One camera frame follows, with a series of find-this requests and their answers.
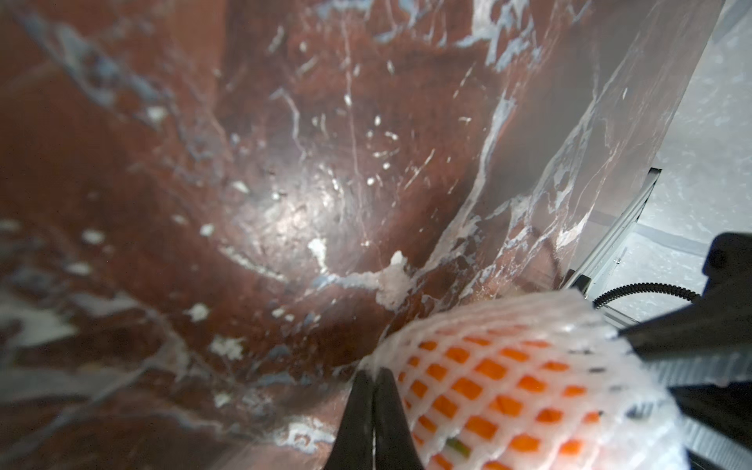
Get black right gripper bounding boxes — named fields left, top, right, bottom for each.
left=620, top=232, right=751, bottom=469

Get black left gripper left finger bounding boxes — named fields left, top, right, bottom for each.
left=322, top=370, right=375, bottom=470

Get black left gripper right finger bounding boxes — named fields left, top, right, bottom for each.
left=373, top=368, right=424, bottom=470

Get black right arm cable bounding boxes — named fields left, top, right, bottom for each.
left=591, top=282, right=703, bottom=311

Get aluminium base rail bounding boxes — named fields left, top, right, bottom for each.
left=560, top=168, right=662, bottom=296

